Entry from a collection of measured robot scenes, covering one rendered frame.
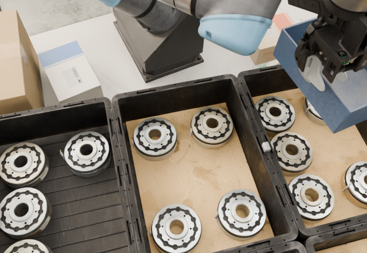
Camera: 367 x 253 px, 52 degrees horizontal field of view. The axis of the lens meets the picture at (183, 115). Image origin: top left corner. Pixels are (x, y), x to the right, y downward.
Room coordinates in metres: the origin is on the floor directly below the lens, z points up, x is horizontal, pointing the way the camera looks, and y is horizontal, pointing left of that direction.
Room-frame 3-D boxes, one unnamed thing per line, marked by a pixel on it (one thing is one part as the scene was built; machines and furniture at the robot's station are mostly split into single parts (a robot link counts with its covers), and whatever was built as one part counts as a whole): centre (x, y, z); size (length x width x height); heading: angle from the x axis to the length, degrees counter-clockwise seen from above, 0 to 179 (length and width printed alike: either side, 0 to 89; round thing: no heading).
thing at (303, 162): (0.40, -0.25, 0.86); 0.10 x 0.10 x 0.01
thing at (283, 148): (0.40, -0.25, 0.86); 0.05 x 0.05 x 0.01
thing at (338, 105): (0.45, -0.28, 1.10); 0.20 x 0.15 x 0.07; 28
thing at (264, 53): (0.87, -0.27, 0.74); 0.16 x 0.12 x 0.07; 113
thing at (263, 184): (0.33, -0.03, 0.87); 0.40 x 0.30 x 0.11; 17
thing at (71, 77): (0.66, 0.34, 0.75); 0.20 x 0.12 x 0.09; 32
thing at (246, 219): (0.25, -0.13, 0.86); 0.05 x 0.05 x 0.01
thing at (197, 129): (0.46, -0.07, 0.86); 0.10 x 0.10 x 0.01
